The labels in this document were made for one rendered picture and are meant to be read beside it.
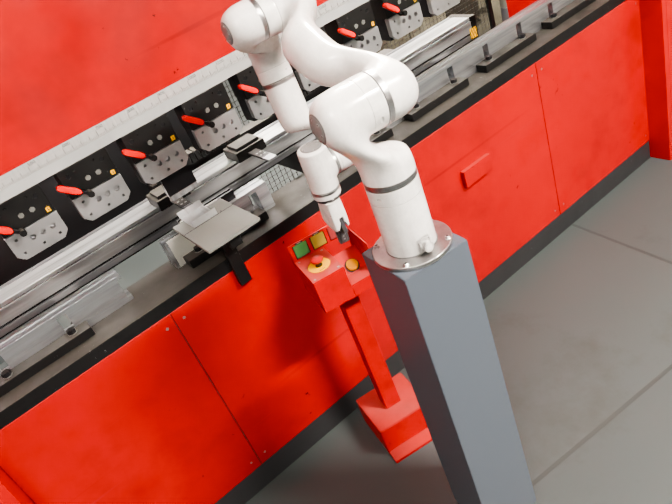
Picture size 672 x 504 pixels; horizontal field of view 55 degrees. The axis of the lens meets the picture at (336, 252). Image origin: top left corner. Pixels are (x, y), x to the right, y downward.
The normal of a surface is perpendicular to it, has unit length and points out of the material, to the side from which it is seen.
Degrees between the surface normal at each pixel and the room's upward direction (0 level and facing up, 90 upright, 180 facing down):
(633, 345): 0
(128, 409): 90
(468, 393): 90
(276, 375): 90
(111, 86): 90
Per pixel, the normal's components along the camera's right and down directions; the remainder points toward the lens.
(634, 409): -0.32, -0.79
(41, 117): 0.57, 0.28
